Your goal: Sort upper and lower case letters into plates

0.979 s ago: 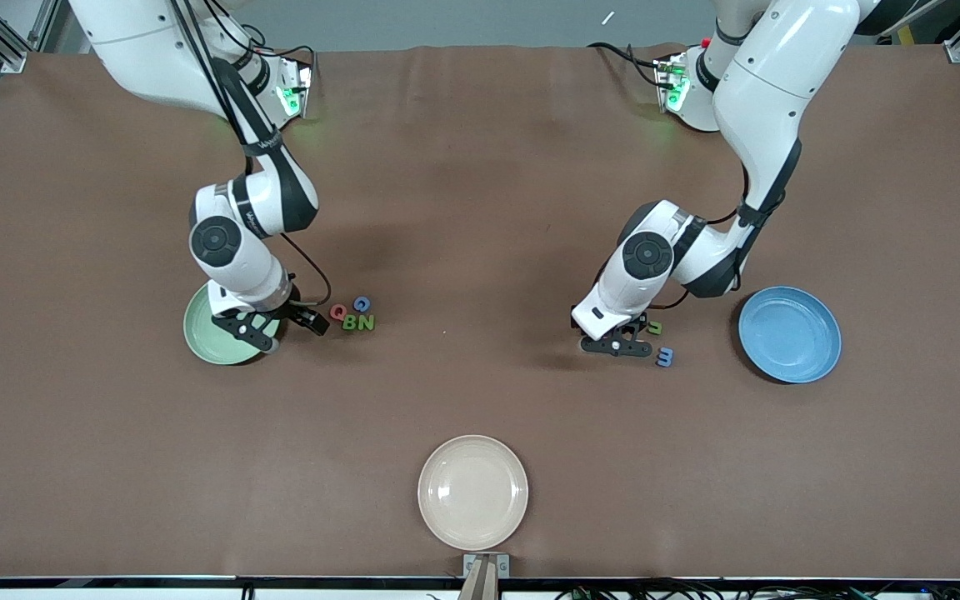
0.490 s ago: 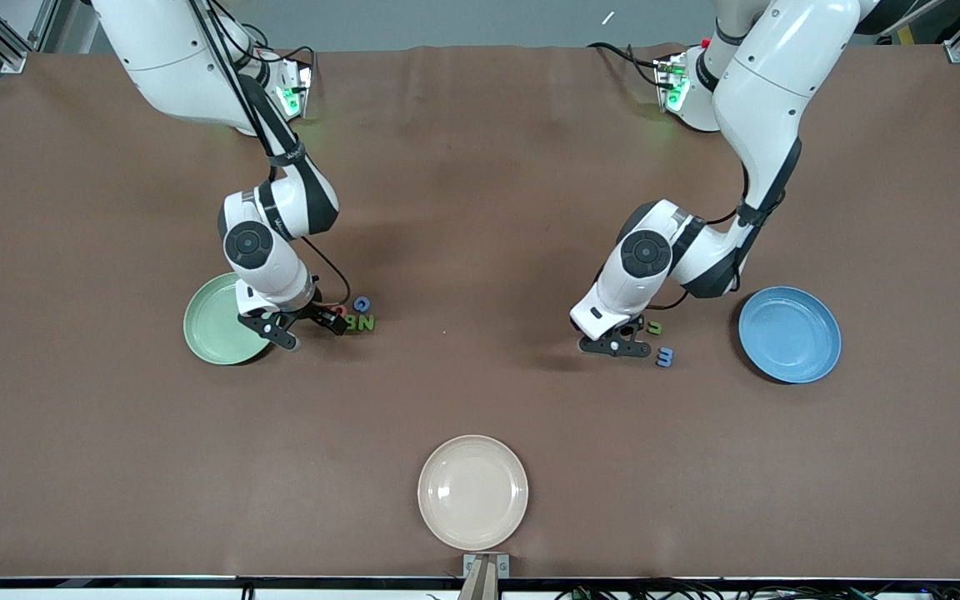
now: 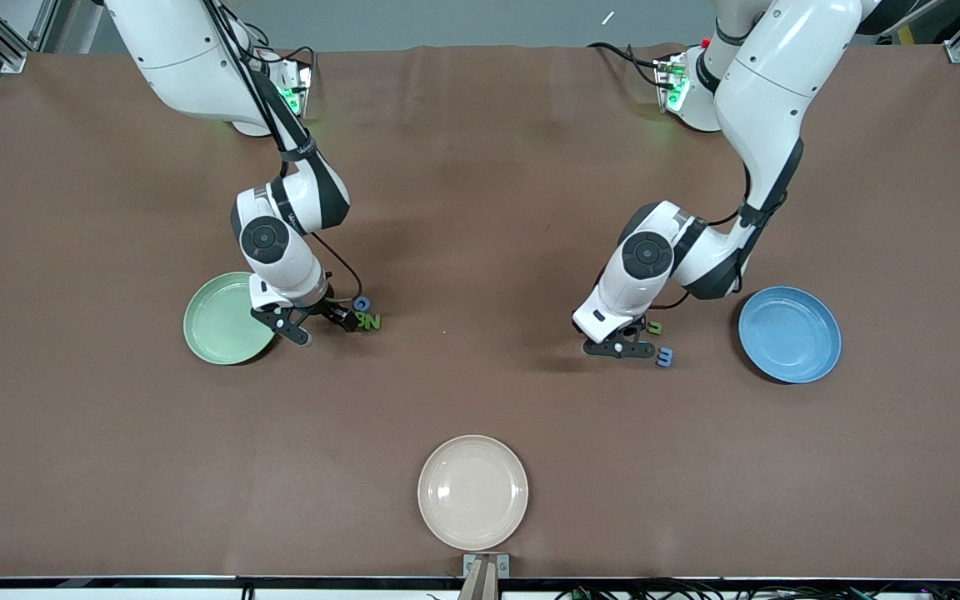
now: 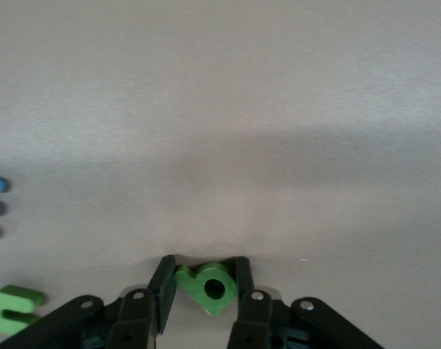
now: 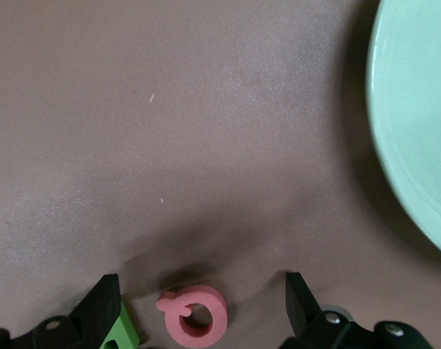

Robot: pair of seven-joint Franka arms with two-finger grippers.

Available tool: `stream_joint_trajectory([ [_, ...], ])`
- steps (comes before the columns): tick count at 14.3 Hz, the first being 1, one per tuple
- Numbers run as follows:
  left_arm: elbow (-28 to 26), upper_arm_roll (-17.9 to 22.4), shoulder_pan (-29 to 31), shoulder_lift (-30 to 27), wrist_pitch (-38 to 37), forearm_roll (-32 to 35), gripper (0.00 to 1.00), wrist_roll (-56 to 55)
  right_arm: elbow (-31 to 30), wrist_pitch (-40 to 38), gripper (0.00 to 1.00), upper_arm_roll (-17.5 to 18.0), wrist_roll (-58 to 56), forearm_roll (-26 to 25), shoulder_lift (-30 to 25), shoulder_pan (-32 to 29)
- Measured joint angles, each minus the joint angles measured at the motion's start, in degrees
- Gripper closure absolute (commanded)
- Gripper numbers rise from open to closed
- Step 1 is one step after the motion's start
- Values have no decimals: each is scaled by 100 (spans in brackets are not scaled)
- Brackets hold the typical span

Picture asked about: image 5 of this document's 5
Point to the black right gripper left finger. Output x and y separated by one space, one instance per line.
93 316

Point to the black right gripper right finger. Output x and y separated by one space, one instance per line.
307 323

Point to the green foam letter B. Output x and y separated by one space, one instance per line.
125 327

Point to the pink foam letter Q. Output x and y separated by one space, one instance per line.
205 298

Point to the light green plate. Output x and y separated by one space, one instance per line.
416 109

